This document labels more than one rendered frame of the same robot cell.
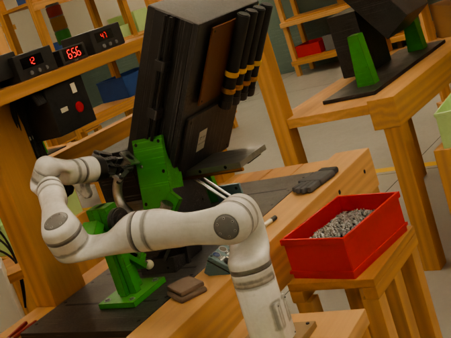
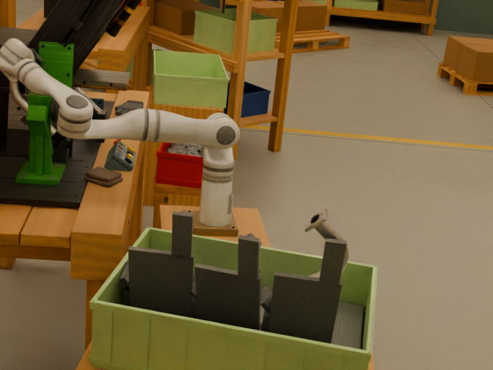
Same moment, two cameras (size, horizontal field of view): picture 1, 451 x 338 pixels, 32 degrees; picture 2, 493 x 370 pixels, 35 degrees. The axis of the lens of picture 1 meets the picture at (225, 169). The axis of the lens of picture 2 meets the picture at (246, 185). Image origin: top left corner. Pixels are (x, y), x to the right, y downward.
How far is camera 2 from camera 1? 141 cm
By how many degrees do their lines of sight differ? 40
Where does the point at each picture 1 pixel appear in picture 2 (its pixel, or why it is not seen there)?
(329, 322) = (239, 214)
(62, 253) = (78, 129)
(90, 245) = (95, 127)
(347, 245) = not seen: hidden behind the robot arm
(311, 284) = (175, 189)
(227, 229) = (227, 137)
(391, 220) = not seen: hidden behind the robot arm
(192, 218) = (201, 124)
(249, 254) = (225, 157)
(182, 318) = (122, 198)
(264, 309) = (226, 197)
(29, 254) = not seen: outside the picture
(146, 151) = (53, 54)
